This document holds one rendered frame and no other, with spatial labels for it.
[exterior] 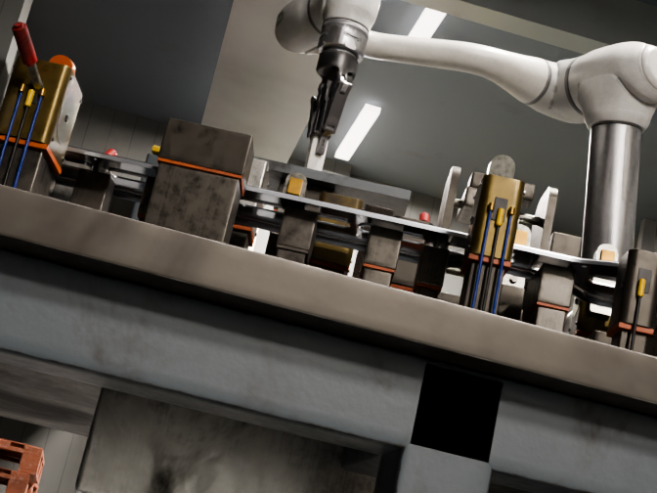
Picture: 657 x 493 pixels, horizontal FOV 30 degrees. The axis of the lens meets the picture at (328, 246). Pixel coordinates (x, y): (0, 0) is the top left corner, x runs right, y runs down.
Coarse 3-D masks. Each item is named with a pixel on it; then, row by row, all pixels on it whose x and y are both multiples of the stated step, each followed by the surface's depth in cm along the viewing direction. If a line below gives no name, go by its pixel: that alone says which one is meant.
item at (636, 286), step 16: (624, 256) 170; (640, 256) 166; (656, 256) 166; (624, 272) 167; (640, 272) 166; (656, 272) 166; (624, 288) 166; (640, 288) 164; (656, 288) 165; (624, 304) 165; (640, 304) 164; (656, 304) 165; (624, 320) 164; (640, 320) 164; (608, 336) 170; (624, 336) 164; (640, 336) 164; (640, 352) 164
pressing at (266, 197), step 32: (96, 160) 185; (128, 160) 179; (128, 192) 197; (256, 192) 182; (256, 224) 197; (320, 224) 191; (352, 224) 187; (384, 224) 184; (416, 224) 178; (416, 256) 196; (544, 256) 182; (576, 288) 194; (608, 288) 190
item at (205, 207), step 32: (192, 128) 168; (160, 160) 167; (192, 160) 167; (224, 160) 167; (160, 192) 166; (192, 192) 166; (224, 192) 167; (160, 224) 165; (192, 224) 165; (224, 224) 165
